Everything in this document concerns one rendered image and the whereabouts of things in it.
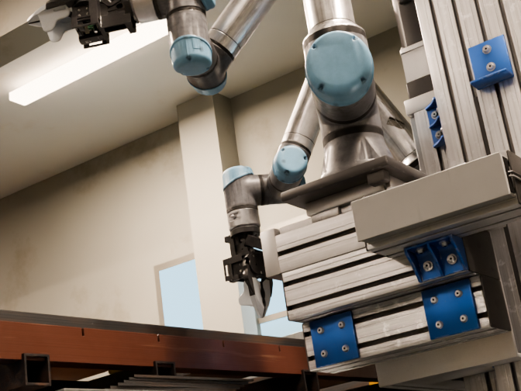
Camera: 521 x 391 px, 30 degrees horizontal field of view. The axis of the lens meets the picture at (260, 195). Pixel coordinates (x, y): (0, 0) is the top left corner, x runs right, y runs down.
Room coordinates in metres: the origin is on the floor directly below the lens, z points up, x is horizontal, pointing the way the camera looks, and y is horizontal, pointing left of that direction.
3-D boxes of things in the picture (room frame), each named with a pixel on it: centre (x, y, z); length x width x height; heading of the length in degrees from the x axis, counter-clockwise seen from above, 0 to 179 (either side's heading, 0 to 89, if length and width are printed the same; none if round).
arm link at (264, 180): (2.19, -0.05, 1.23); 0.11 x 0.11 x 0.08; 9
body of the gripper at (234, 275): (2.19, 0.05, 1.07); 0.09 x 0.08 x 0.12; 53
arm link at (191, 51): (1.63, 0.09, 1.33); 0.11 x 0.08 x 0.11; 173
